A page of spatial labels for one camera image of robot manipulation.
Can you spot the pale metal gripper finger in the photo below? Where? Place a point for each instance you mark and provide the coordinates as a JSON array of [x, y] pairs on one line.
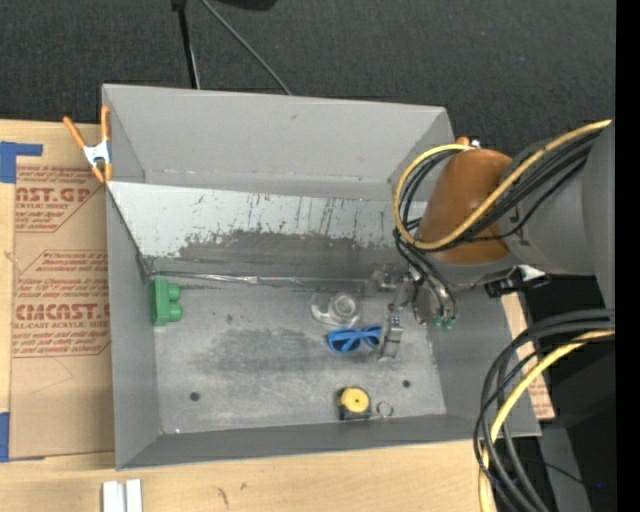
[[392, 340], [385, 281]]

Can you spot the blue sunglasses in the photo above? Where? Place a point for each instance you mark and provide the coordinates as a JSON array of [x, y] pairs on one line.
[[350, 339]]

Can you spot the clear glass thing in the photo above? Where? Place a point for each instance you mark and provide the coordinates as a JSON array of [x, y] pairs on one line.
[[340, 307]]

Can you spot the yellow and black tape measure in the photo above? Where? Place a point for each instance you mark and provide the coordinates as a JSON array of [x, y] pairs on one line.
[[354, 402]]

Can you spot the grey metal bin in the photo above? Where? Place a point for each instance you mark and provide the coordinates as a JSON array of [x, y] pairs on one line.
[[280, 370]]

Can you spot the green toy block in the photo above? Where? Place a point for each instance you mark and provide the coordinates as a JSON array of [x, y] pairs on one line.
[[165, 302]]

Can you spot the brown cardboard board red print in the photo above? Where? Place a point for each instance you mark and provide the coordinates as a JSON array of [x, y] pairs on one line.
[[60, 350]]

